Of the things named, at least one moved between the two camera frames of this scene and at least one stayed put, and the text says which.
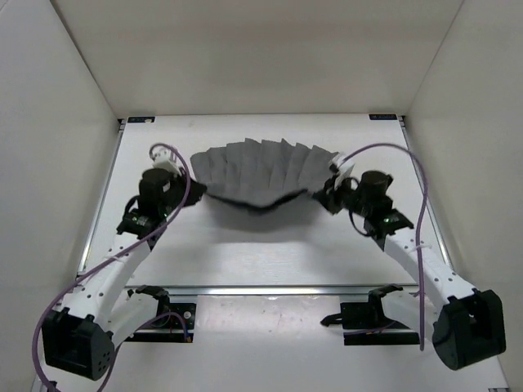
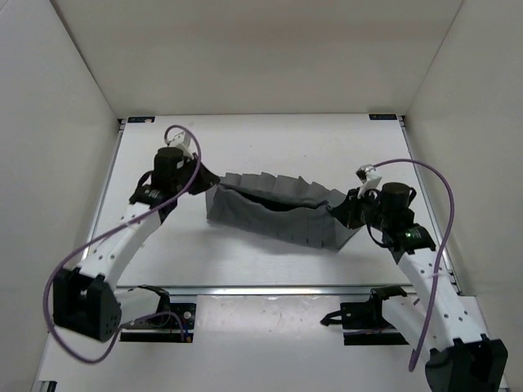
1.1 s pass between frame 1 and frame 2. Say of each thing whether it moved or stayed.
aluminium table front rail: stayed
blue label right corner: stayed
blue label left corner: stayed
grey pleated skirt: moved
